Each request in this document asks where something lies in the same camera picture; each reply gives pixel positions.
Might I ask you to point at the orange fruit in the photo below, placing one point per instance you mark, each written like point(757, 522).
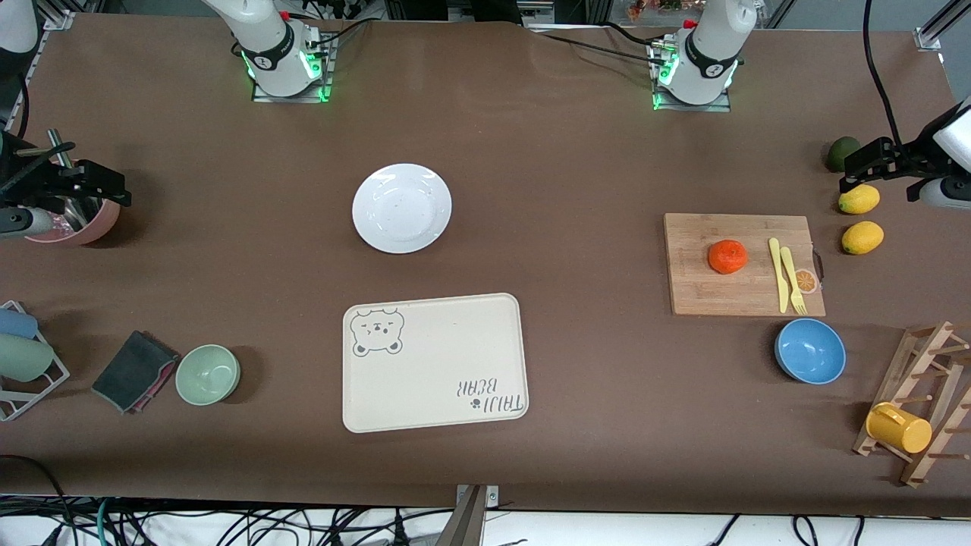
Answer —
point(728, 256)

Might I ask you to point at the white round plate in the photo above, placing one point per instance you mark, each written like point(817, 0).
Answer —
point(402, 208)

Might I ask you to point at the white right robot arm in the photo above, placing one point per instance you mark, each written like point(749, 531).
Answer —
point(265, 38)

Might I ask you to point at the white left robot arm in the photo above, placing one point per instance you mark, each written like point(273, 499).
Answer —
point(702, 61)

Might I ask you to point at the steel scoop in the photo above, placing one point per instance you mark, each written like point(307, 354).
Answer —
point(61, 148)

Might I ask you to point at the dark green avocado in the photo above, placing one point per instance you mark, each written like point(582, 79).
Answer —
point(837, 154)

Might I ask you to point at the yellow lemon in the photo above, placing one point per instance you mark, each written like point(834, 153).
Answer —
point(862, 237)
point(861, 200)

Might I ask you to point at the clear crumpled plastic film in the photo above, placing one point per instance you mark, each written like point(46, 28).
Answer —
point(58, 224)

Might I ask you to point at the pink cup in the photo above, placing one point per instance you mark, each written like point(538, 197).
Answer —
point(91, 230)

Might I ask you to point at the round orange slice piece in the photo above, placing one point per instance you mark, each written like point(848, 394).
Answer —
point(808, 283)

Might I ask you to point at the yellow plastic fork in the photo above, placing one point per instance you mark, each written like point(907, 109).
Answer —
point(790, 273)

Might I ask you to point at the yellow plastic knife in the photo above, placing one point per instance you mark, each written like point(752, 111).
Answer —
point(777, 265)

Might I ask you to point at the blue cup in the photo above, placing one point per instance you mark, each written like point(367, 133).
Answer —
point(15, 324)

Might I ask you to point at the pale green cup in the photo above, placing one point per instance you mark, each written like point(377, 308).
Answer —
point(23, 358)

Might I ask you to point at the dark grey folded cloth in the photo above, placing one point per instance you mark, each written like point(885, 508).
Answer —
point(129, 368)

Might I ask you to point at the wooden peg rack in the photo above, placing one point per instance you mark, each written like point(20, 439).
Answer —
point(937, 356)

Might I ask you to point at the blue bowl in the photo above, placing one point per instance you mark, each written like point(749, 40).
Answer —
point(810, 350)

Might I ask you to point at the wooden cutting board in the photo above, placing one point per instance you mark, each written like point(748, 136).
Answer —
point(705, 292)

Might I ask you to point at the pale green bowl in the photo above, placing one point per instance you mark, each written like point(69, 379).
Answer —
point(207, 374)

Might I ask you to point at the yellow mug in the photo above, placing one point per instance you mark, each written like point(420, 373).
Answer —
point(899, 428)

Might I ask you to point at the brown table cover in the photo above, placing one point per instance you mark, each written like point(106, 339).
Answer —
point(569, 189)

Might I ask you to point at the cream bear print tray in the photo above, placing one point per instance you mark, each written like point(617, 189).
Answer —
point(440, 356)

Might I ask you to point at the aluminium frame profile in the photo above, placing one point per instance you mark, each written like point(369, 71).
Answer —
point(57, 19)
point(937, 26)

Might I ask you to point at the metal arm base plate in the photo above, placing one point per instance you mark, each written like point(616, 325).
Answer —
point(328, 76)
point(690, 108)

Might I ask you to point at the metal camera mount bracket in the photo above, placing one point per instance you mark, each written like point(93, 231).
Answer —
point(470, 516)

